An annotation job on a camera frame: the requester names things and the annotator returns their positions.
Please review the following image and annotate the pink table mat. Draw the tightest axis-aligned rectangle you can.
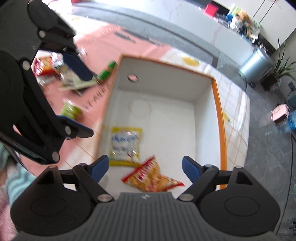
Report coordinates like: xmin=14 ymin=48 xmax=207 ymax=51
xmin=43 ymin=24 xmax=169 ymax=169

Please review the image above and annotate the green sausage stick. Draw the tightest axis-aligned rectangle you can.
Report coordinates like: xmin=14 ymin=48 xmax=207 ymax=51
xmin=96 ymin=61 xmax=117 ymax=84

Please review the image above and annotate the yellow America snack bag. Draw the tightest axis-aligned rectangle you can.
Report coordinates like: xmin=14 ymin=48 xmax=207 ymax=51
xmin=109 ymin=126 xmax=142 ymax=167

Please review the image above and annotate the pink small heater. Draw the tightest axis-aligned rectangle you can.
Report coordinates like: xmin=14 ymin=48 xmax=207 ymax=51
xmin=270 ymin=104 xmax=290 ymax=125

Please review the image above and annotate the red chips bag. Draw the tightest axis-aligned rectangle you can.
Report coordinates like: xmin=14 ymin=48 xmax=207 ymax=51
xmin=33 ymin=56 xmax=56 ymax=76

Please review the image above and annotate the red Mimi fries snack bag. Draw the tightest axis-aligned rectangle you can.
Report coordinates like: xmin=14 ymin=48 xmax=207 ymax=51
xmin=121 ymin=156 xmax=184 ymax=192

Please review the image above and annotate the green snack bag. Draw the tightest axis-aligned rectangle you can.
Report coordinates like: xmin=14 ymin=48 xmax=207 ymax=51
xmin=60 ymin=100 xmax=83 ymax=121

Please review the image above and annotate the silver trash can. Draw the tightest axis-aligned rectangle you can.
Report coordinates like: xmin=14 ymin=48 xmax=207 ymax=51
xmin=239 ymin=48 xmax=273 ymax=84

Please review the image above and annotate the orange white cardboard box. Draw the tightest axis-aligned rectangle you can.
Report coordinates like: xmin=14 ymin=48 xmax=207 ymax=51
xmin=98 ymin=55 xmax=227 ymax=186

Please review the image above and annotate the white tv cabinet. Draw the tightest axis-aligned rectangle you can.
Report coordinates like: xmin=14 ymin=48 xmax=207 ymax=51
xmin=72 ymin=1 xmax=254 ymax=67

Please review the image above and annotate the lemon print tablecloth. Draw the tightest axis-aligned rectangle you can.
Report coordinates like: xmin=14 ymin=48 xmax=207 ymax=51
xmin=58 ymin=46 xmax=251 ymax=176

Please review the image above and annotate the potted green plant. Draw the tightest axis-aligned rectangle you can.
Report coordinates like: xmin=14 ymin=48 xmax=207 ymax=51
xmin=261 ymin=39 xmax=295 ymax=91

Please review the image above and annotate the pink red box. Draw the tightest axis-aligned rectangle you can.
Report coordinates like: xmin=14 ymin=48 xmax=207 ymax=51
xmin=204 ymin=4 xmax=219 ymax=17

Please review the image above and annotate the plush toy bouquet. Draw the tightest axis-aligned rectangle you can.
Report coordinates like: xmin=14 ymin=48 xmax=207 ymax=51
xmin=225 ymin=6 xmax=261 ymax=44

